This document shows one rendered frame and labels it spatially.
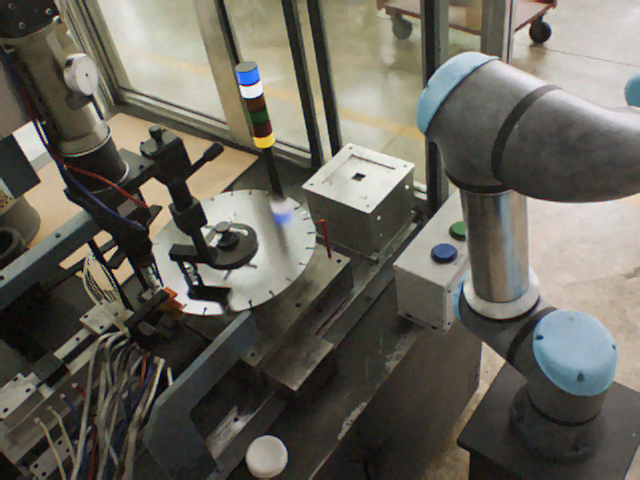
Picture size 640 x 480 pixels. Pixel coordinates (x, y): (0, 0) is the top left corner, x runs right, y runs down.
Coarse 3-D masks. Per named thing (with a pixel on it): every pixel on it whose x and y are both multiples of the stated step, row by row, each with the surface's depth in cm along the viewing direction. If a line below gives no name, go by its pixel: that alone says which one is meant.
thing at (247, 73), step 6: (240, 66) 122; (246, 66) 122; (252, 66) 122; (240, 72) 121; (246, 72) 121; (252, 72) 121; (240, 78) 122; (246, 78) 121; (252, 78) 122; (258, 78) 123; (246, 84) 122
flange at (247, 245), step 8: (232, 224) 118; (240, 224) 118; (208, 232) 118; (248, 232) 116; (208, 240) 116; (232, 240) 113; (240, 240) 114; (248, 240) 114; (256, 240) 114; (224, 248) 113; (232, 248) 113; (240, 248) 113; (248, 248) 113; (256, 248) 114; (224, 256) 112; (232, 256) 112; (240, 256) 112; (248, 256) 112; (216, 264) 112; (224, 264) 111; (232, 264) 111
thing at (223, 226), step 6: (234, 216) 114; (222, 222) 113; (228, 222) 112; (204, 228) 114; (210, 228) 113; (216, 228) 112; (222, 228) 111; (228, 228) 111; (222, 234) 111; (228, 234) 112; (240, 234) 111; (216, 240) 110; (222, 240) 113; (228, 240) 113; (210, 246) 109
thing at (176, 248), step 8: (200, 232) 102; (200, 240) 103; (176, 248) 108; (184, 248) 107; (192, 248) 107; (200, 248) 104; (208, 248) 106; (216, 248) 107; (176, 256) 107; (184, 256) 106; (192, 256) 106; (200, 256) 105; (208, 256) 105; (216, 256) 107; (192, 264) 110; (208, 264) 106; (184, 272) 110
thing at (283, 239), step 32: (256, 192) 126; (256, 224) 119; (288, 224) 118; (160, 256) 116; (256, 256) 112; (288, 256) 111; (160, 288) 110; (192, 288) 109; (224, 288) 108; (256, 288) 107
